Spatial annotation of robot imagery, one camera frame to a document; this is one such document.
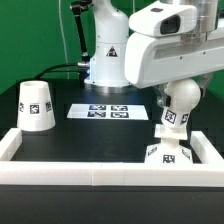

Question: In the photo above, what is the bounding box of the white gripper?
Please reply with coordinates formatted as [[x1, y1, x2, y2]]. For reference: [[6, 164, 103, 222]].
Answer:
[[125, 23, 224, 108]]

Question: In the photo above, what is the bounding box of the white lamp bulb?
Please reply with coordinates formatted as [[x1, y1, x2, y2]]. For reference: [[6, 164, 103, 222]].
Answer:
[[161, 79, 201, 132]]

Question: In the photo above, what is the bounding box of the white lamp base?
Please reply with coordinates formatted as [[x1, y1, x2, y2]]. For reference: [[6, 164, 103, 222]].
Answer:
[[144, 124, 193, 165]]

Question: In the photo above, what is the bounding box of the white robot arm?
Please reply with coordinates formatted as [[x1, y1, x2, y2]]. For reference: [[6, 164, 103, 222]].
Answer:
[[85, 0, 224, 106]]

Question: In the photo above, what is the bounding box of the white lamp shade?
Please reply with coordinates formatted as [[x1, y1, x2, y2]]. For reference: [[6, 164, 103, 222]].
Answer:
[[17, 80, 55, 131]]

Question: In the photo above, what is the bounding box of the white marker sheet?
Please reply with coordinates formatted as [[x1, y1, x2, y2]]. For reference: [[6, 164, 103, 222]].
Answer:
[[67, 104, 148, 120]]

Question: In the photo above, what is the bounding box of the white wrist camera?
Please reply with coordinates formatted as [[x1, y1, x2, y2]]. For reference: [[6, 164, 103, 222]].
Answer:
[[129, 1, 197, 37]]

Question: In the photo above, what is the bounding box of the white U-shaped frame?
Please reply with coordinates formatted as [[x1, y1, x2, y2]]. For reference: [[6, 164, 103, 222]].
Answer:
[[0, 128, 224, 187]]

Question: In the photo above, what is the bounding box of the black cable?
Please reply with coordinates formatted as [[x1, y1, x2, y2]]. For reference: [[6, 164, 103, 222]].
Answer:
[[34, 62, 91, 80]]

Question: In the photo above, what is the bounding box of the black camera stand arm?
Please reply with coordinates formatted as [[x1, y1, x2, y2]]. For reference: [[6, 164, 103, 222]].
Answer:
[[70, 0, 92, 62]]

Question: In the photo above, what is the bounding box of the white cable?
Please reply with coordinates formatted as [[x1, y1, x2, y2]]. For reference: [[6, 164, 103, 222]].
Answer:
[[58, 0, 71, 80]]

